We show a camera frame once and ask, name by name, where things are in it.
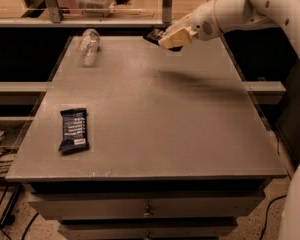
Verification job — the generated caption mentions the blue blueberry rxbar wrapper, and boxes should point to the blue blueberry rxbar wrapper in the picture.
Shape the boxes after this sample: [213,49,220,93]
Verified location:
[58,108,89,154]

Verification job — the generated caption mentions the lower cabinet drawer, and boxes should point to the lower cabinet drawer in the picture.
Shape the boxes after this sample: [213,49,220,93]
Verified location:
[58,220,237,240]

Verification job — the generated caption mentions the black chocolate rxbar wrapper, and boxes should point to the black chocolate rxbar wrapper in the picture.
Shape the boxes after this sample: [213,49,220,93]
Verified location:
[142,27,184,53]

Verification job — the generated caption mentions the cabinet drawer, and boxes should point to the cabinet drawer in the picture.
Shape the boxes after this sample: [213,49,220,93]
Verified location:
[58,220,237,240]
[28,191,264,221]

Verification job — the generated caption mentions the upper cabinet drawer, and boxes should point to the upper cabinet drawer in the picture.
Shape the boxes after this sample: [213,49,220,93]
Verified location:
[28,191,264,221]

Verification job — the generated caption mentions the metal shelf rail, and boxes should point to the metal shelf rail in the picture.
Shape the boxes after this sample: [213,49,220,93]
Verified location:
[0,0,207,28]

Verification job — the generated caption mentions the black floor cables left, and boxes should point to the black floor cables left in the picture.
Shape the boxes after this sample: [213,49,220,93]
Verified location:
[0,123,40,240]

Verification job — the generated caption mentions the clear plastic water bottle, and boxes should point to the clear plastic water bottle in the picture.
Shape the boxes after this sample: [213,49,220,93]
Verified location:
[77,29,100,67]

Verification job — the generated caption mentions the clear plastic container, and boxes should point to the clear plastic container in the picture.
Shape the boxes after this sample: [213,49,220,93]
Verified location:
[76,0,115,18]

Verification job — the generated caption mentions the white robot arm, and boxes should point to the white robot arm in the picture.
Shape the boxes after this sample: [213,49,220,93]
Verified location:
[159,0,300,240]

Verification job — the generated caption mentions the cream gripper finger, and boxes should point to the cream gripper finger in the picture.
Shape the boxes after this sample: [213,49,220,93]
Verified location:
[158,27,197,49]
[165,14,193,35]

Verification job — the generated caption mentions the black floor cable right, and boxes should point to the black floor cable right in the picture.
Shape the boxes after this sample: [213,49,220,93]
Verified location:
[258,194,288,240]

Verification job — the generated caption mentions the grey drawer cabinet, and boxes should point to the grey drawer cabinet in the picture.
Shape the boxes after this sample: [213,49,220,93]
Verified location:
[8,36,286,240]

